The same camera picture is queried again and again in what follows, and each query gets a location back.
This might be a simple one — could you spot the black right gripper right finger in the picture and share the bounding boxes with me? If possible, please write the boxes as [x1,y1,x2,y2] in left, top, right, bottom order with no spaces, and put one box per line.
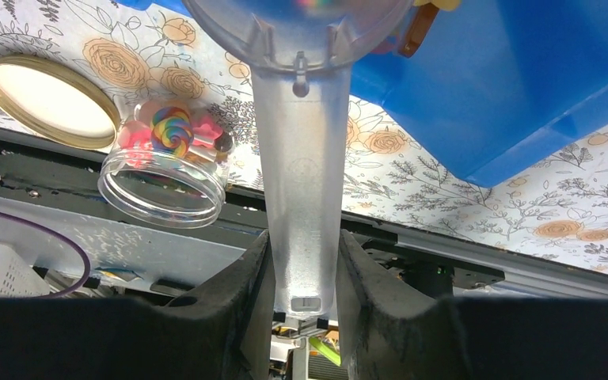
[336,231,608,379]

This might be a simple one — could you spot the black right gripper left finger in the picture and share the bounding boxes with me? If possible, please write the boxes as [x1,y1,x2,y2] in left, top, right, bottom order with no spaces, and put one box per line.
[0,233,275,379]

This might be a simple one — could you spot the clear round glass jar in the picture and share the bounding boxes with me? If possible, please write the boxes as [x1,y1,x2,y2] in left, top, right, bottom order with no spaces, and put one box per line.
[97,99,234,229]

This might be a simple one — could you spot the blue plastic candy bin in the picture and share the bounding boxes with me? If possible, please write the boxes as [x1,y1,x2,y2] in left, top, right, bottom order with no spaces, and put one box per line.
[115,0,608,188]

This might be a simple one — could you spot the translucent plastic scoop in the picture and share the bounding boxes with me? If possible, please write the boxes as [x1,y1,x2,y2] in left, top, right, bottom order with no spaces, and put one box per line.
[185,1,412,317]

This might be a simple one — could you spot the round cream jar lid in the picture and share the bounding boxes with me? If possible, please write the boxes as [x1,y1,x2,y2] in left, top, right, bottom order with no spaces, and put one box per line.
[0,55,120,150]

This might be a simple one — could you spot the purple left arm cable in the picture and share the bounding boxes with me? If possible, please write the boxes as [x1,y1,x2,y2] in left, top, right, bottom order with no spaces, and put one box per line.
[0,201,92,299]

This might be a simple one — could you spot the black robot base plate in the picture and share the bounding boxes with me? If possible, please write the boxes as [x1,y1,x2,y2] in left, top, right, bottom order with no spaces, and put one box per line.
[0,128,267,294]

